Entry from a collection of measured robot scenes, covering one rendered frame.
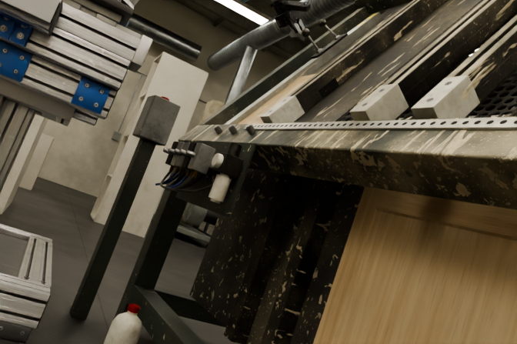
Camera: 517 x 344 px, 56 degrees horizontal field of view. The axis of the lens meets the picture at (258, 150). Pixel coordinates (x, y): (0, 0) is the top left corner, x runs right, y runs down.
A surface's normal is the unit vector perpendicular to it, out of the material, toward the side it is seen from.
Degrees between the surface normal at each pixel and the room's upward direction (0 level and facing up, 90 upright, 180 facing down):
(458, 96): 90
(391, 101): 90
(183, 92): 90
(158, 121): 90
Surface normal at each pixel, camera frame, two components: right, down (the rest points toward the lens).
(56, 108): 0.39, 0.00
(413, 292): -0.82, -0.36
